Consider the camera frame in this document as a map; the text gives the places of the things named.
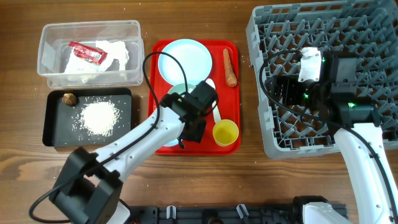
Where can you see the mint green bowl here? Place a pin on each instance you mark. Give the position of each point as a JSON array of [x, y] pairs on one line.
[[180, 89]]

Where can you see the white rice pile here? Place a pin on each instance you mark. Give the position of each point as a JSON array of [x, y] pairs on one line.
[[97, 119]]

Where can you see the orange carrot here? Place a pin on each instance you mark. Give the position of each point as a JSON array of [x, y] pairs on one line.
[[231, 79]]

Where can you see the black waste tray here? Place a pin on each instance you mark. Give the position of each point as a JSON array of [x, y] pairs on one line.
[[58, 117]]

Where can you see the white plastic spoon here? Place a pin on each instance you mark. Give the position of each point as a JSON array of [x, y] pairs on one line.
[[216, 112]]

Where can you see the light blue bowl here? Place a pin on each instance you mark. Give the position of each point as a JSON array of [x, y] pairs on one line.
[[172, 143]]

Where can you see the clear plastic waste bin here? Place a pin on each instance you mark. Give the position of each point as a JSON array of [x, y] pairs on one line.
[[54, 52]]

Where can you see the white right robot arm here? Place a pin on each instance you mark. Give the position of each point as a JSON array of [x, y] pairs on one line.
[[356, 128]]

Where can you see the light blue plate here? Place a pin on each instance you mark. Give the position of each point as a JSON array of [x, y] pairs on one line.
[[192, 55]]

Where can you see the gray dishwasher rack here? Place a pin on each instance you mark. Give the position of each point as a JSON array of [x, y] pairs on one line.
[[365, 28]]

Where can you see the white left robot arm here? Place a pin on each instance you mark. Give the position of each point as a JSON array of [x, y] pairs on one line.
[[89, 186]]

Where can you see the white tissue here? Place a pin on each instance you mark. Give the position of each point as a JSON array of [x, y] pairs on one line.
[[115, 50]]

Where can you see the red snack wrapper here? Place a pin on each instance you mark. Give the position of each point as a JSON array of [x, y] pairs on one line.
[[89, 54]]

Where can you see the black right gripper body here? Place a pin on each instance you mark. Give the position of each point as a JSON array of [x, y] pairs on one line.
[[307, 93]]

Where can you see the brown food scrap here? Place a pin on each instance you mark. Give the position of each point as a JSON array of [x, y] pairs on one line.
[[69, 99]]

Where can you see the yellow plastic cup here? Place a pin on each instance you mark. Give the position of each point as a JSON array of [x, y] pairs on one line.
[[225, 132]]

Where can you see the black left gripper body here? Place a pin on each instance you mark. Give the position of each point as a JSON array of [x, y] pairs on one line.
[[196, 130]]

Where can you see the black mounting rail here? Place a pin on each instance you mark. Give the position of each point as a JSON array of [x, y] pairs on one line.
[[267, 214]]

